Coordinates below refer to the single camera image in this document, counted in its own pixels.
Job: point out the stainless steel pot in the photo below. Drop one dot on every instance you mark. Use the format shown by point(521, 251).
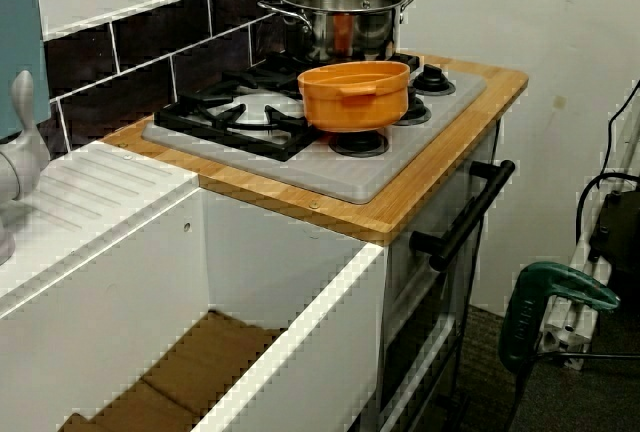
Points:
point(360, 27)

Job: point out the black stove knob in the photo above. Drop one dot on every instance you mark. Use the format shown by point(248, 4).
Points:
point(431, 78)
point(419, 111)
point(360, 143)

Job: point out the grey stove top plate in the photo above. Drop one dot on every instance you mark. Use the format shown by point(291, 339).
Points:
point(400, 162)

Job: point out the orange plastic pot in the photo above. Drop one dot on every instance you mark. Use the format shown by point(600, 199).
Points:
point(350, 107)

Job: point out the light wooden countertop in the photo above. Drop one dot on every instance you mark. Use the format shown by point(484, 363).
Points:
point(425, 202)

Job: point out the white oven door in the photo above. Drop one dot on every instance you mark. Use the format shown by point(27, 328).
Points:
point(415, 312)

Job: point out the white toy sink basin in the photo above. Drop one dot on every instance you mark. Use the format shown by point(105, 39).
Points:
point(125, 262)

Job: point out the brown cardboard sheet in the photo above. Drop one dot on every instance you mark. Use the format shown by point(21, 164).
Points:
point(200, 377)

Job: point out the dark tile backsplash panel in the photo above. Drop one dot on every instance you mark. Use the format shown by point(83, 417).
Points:
point(145, 32)

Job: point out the green clamp tool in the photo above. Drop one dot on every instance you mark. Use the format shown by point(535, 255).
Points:
point(520, 322)

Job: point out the grey toy faucet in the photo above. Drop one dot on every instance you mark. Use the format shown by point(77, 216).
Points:
point(25, 152)

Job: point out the black electronics box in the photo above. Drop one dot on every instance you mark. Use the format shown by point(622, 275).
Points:
point(617, 222)

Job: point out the aluminium frame profile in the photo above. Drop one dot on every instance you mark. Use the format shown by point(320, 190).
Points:
point(575, 317)

